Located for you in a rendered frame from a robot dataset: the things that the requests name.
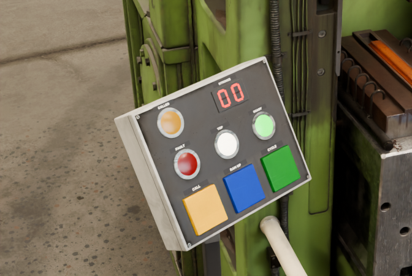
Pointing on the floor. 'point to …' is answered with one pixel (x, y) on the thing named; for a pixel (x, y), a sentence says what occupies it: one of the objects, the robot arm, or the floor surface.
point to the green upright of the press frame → (254, 31)
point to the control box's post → (211, 256)
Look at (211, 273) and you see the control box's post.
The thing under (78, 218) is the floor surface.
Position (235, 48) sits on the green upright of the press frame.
